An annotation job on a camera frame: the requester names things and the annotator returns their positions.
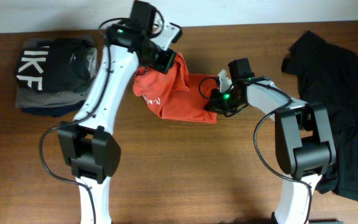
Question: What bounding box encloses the red soccer t-shirt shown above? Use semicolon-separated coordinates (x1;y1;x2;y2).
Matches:
133;54;218;124

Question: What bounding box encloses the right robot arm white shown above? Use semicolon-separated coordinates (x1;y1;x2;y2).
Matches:
205;58;336;223

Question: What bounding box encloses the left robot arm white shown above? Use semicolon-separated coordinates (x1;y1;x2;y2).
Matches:
57;1;181;223

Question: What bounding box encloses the folded black Nike t-shirt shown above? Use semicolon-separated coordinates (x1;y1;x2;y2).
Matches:
14;38;94;93

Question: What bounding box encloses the folded navy t-shirt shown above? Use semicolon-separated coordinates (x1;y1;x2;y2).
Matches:
21;100;85;118

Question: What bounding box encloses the folded grey t-shirt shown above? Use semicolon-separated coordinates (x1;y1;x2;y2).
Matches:
16;35;98;108

